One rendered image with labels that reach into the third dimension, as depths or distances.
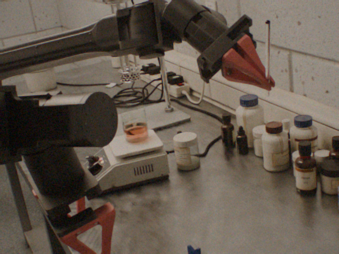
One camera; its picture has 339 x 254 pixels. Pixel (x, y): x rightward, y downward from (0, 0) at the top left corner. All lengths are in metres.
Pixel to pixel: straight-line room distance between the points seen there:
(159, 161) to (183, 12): 0.54
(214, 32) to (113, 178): 0.58
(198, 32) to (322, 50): 0.57
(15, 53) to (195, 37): 0.34
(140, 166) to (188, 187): 0.12
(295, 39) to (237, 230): 0.54
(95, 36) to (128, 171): 0.46
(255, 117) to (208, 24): 0.61
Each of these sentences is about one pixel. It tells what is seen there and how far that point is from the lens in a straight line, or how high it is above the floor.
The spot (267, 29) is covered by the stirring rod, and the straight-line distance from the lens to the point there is 0.67.
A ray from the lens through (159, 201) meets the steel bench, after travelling 1.23.
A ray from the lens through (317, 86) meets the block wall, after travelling 1.39.
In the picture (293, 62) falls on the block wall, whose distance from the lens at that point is 1.44.
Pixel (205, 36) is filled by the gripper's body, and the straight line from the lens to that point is 0.81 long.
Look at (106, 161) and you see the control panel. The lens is 1.32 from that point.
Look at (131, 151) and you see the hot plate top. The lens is 1.28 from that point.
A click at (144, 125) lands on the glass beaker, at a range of 1.31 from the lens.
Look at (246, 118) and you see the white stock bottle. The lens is 1.40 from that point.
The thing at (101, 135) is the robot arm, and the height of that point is 1.14.
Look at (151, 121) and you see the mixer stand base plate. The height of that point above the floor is 0.76.
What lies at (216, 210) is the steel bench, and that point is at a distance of 1.17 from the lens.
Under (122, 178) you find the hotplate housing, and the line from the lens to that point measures 1.29.
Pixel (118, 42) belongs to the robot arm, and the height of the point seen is 1.16.
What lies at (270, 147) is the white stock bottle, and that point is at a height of 0.81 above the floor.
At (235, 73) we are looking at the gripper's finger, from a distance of 0.82.
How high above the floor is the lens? 1.34
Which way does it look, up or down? 21 degrees down
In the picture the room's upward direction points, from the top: 8 degrees counter-clockwise
